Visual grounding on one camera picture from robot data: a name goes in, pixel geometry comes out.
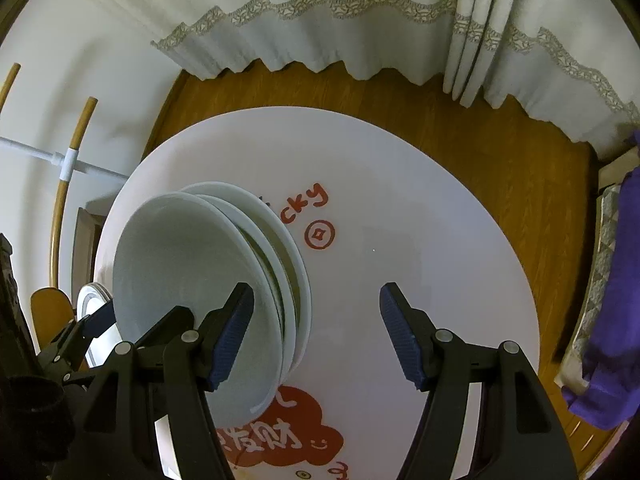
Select wooden chair white connectors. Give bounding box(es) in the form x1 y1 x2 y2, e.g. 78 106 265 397
1 96 128 347

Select pink round table mat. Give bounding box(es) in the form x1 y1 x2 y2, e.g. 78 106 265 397
94 107 539 479

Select small white bowl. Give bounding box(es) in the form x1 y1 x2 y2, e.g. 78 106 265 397
183 182 312 375

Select purple cloth on sofa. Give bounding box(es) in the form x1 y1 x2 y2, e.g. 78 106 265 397
562 129 640 432

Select white bowl red label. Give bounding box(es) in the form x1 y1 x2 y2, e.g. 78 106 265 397
198 194 297 382

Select brown sofa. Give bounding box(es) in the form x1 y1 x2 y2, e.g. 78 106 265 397
554 146 639 394

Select white bowl grey band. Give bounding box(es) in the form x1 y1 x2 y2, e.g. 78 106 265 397
113 192 283 428

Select white curtain lace trim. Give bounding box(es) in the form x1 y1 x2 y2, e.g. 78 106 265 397
98 0 639 159

